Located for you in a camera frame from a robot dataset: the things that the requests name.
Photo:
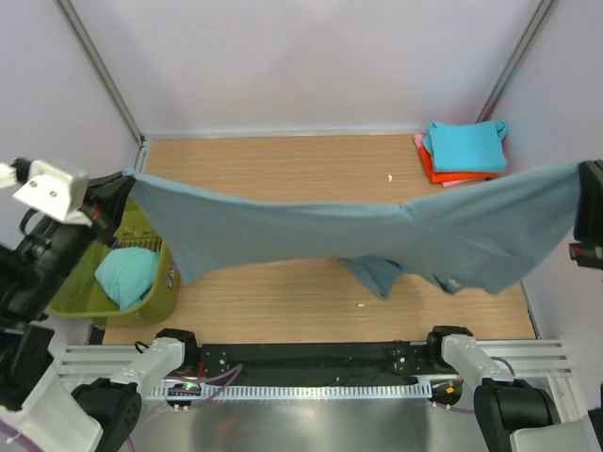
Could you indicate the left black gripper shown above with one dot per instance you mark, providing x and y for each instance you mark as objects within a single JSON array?
[{"x": 105, "y": 201}]

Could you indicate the green plastic basket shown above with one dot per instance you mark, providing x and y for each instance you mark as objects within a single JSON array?
[{"x": 82, "y": 297}]

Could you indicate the aluminium rail frame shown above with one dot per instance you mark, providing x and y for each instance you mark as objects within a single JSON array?
[{"x": 527, "y": 358}]

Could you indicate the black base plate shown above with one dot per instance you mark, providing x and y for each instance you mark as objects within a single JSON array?
[{"x": 323, "y": 364}]

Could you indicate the white slotted cable duct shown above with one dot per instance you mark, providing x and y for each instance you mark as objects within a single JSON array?
[{"x": 170, "y": 391}]

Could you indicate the crumpled teal t-shirt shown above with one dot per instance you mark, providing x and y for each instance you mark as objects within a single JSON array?
[{"x": 126, "y": 275}]

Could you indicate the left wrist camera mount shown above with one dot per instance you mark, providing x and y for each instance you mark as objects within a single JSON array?
[{"x": 58, "y": 190}]

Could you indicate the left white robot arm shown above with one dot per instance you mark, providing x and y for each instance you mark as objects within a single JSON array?
[{"x": 37, "y": 410}]

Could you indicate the folded cyan t-shirt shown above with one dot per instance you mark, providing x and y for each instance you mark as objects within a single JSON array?
[{"x": 473, "y": 147}]

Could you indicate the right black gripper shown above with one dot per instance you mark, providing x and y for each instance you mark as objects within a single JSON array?
[{"x": 589, "y": 211}]

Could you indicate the folded pink t-shirt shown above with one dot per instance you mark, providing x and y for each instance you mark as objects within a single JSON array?
[{"x": 441, "y": 178}]

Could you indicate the grey-blue t-shirt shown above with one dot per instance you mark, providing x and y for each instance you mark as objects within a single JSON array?
[{"x": 487, "y": 236}]

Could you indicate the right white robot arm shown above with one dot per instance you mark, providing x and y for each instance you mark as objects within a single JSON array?
[{"x": 513, "y": 415}]

